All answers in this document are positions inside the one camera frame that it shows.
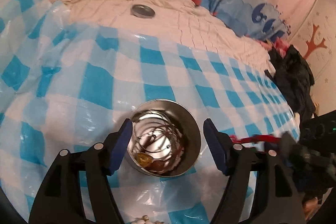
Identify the red string bracelet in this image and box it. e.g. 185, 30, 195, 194
228, 134, 283, 148

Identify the jewelry pile in tin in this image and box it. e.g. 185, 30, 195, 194
127, 110, 187, 176

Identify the black clothing pile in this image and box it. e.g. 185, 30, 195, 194
265, 46, 315, 121

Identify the pink patterned cloth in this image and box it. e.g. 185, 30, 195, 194
258, 38, 290, 57

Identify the blue white checkered plastic sheet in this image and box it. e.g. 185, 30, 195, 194
1, 0, 299, 219

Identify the round silver metal tin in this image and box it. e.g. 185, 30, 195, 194
126, 99, 202, 178

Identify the white striped bed sheet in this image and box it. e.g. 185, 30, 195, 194
65, 0, 274, 72

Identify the round silver tin lid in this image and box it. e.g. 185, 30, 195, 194
131, 5, 155, 18

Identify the white pearl bead bracelet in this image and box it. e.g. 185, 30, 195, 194
131, 215, 164, 224

